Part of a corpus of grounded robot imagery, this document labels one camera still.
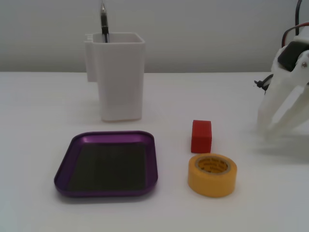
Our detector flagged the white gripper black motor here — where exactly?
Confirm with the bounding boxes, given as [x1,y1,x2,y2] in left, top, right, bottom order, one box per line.
[257,25,309,139]

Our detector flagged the yellow tape roll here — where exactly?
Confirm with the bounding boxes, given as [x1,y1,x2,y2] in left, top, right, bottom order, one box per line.
[187,153,239,198]

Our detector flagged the white plastic pen holder box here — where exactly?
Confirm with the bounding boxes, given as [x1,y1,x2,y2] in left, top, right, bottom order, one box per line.
[84,32,146,122]

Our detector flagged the red plastic block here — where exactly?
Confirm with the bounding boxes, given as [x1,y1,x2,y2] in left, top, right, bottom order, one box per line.
[190,119,212,154]

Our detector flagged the purple metal tray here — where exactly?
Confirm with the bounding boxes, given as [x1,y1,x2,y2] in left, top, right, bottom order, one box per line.
[54,130,159,198]

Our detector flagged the black pen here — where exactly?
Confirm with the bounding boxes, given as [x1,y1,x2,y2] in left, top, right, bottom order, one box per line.
[100,0,110,44]

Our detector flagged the red and black wire bundle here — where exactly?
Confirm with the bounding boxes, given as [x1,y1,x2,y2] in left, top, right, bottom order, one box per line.
[281,22,309,47]

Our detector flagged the black cable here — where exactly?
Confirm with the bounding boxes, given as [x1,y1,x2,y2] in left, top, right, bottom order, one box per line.
[295,0,304,35]

